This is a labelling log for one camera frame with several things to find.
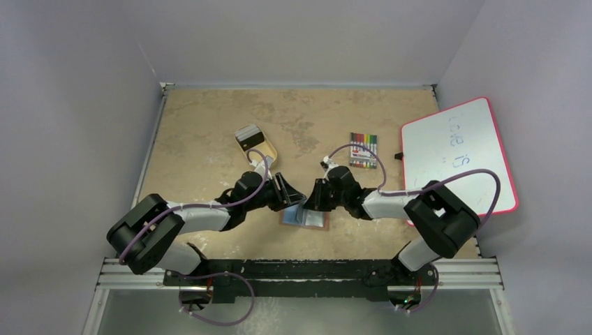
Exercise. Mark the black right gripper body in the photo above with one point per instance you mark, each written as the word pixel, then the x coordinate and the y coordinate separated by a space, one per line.
pixel 319 194

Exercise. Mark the pink leather card holder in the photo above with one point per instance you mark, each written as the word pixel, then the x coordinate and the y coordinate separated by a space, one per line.
pixel 299 217

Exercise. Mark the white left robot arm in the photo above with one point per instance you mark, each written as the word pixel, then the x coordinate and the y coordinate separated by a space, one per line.
pixel 146 237

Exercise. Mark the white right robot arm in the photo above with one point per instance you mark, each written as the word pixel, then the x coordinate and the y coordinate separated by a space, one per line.
pixel 444 222

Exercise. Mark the pack of coloured markers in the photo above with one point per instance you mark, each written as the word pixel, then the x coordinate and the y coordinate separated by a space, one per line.
pixel 361 152

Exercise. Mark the beige oval plastic tray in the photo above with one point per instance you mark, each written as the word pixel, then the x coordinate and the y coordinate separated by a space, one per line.
pixel 267 149

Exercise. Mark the pink framed whiteboard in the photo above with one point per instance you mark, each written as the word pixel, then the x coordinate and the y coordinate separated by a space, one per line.
pixel 461 138

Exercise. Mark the aluminium frame rail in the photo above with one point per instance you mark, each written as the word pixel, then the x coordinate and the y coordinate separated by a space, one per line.
pixel 458 274

